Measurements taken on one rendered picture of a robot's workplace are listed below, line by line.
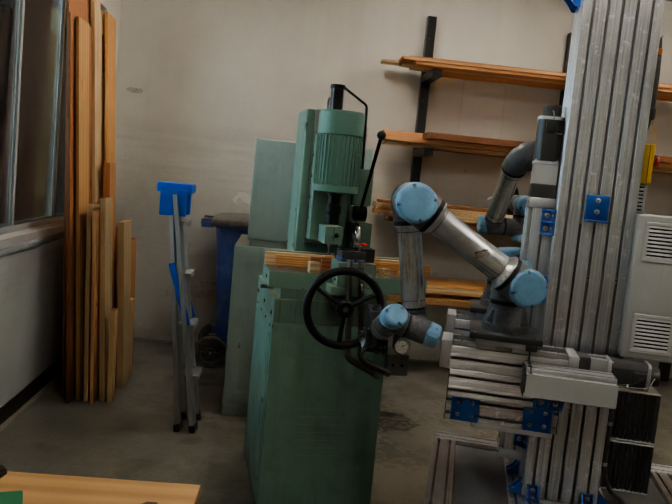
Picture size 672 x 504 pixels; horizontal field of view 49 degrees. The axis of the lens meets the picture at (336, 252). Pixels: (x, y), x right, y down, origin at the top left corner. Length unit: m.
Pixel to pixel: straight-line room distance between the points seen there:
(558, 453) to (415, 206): 1.05
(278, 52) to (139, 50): 0.93
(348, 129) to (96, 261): 1.63
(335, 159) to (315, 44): 2.50
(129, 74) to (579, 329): 3.60
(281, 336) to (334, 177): 0.62
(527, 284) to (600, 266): 0.42
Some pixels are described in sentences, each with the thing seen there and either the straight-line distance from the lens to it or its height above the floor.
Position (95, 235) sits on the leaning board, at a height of 0.86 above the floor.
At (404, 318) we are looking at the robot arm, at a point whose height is 0.86.
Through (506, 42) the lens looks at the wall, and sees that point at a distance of 5.40.
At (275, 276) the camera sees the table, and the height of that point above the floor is 0.88.
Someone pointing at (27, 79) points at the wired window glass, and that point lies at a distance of 3.81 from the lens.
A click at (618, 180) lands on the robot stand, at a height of 1.33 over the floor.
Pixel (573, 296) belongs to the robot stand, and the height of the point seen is 0.94.
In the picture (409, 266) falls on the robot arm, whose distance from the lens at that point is 2.30.
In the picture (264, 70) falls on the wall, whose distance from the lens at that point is 5.14.
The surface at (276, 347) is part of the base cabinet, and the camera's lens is 2.70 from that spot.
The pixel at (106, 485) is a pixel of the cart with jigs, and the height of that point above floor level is 0.53.
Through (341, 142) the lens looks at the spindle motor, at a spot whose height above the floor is 1.39.
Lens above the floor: 1.25
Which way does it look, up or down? 6 degrees down
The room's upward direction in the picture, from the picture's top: 5 degrees clockwise
